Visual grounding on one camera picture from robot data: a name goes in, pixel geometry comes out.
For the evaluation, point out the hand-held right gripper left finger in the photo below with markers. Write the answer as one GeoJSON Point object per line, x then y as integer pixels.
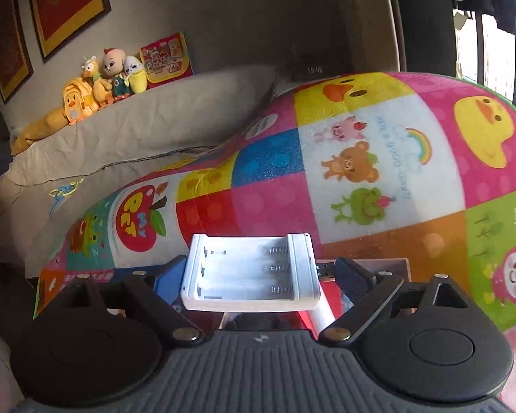
{"type": "Point", "coordinates": [172, 282]}

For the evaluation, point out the colourful cartoon printed mat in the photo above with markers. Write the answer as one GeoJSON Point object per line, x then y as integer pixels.
{"type": "Point", "coordinates": [391, 159]}

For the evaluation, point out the red white marker pen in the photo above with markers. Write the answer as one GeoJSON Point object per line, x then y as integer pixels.
{"type": "Point", "coordinates": [322, 319]}

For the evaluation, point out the orange deer plush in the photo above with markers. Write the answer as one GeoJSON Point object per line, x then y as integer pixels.
{"type": "Point", "coordinates": [92, 77]}

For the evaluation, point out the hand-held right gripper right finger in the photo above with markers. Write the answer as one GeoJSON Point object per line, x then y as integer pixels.
{"type": "Point", "coordinates": [354, 277]}

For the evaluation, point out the white pink cardboard box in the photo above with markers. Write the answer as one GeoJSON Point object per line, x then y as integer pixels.
{"type": "Point", "coordinates": [395, 266]}

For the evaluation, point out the white battery charger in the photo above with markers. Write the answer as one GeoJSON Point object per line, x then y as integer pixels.
{"type": "Point", "coordinates": [249, 266]}

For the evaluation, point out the yellow duck plush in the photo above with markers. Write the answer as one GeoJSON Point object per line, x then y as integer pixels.
{"type": "Point", "coordinates": [75, 103]}

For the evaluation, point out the dark curtain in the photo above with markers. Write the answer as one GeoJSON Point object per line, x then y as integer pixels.
{"type": "Point", "coordinates": [425, 17]}

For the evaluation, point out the red cartoon picture book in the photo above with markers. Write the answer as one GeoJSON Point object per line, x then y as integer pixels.
{"type": "Point", "coordinates": [167, 58]}

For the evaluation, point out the white yellow plush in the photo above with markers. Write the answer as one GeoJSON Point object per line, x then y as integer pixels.
{"type": "Point", "coordinates": [135, 75]}

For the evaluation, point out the baby doll plush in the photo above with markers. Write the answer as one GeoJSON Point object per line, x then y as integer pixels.
{"type": "Point", "coordinates": [116, 73]}

